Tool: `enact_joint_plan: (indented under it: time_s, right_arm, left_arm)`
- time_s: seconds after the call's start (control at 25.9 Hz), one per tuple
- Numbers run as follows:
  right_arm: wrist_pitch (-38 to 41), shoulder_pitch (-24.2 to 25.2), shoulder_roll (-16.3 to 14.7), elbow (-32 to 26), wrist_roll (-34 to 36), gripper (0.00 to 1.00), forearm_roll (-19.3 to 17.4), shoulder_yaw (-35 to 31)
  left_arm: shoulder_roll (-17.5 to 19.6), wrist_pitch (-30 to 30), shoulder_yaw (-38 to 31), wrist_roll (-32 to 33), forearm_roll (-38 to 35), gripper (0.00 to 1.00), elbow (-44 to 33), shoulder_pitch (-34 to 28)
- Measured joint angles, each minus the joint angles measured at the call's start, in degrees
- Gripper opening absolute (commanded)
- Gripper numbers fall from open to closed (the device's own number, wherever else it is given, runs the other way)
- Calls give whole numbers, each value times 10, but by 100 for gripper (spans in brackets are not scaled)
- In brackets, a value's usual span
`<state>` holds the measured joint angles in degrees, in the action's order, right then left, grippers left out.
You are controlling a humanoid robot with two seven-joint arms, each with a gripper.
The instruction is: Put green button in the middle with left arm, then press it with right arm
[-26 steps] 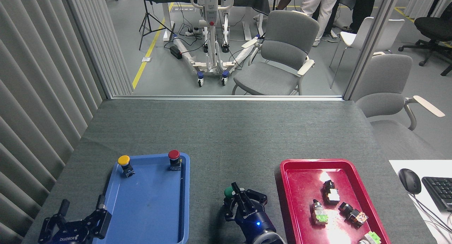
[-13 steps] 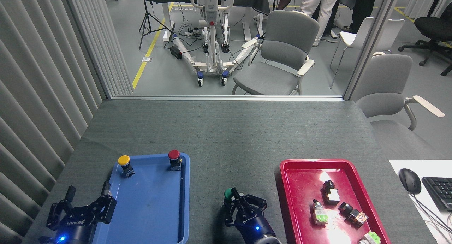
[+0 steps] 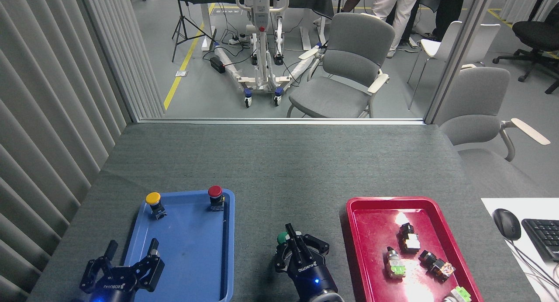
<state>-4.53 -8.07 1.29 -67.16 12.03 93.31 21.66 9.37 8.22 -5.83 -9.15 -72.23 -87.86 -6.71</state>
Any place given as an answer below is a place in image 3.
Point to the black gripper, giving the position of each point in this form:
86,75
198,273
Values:
312,275
115,289

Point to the green push button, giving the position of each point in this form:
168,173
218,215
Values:
282,238

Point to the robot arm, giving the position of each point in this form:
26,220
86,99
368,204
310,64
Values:
328,298

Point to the yellow push button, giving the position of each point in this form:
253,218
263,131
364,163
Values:
153,199

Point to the red push button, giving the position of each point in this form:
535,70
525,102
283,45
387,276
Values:
215,191

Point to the red plastic tray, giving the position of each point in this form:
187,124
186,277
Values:
371,232

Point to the blue plastic tray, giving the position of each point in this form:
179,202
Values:
196,249

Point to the white desk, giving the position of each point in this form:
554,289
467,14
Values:
493,203

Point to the grey armchair with pale armrests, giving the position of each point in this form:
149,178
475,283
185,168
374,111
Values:
349,57
476,101

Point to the white stand on wheels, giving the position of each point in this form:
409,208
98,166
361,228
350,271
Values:
262,53

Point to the black power adapter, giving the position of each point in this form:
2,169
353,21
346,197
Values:
217,64

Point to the white floor plate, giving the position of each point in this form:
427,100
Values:
181,73

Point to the black computer mouse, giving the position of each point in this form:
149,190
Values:
507,223

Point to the white power strip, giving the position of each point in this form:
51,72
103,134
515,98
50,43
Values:
236,41

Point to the black keyboard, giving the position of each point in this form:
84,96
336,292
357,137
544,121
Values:
543,238

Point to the black tripod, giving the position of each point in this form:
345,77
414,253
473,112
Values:
182,24

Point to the white plastic chair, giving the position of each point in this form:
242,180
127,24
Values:
445,39

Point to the silver switch with green base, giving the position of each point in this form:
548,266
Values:
395,265

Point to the black and white switch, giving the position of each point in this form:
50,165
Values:
409,240

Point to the silver rail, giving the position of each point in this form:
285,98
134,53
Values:
279,121

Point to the black switch with orange base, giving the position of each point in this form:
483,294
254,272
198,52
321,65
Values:
436,263

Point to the white and green switch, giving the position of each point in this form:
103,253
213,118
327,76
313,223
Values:
458,294

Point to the silver post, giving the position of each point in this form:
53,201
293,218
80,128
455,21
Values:
126,53
458,53

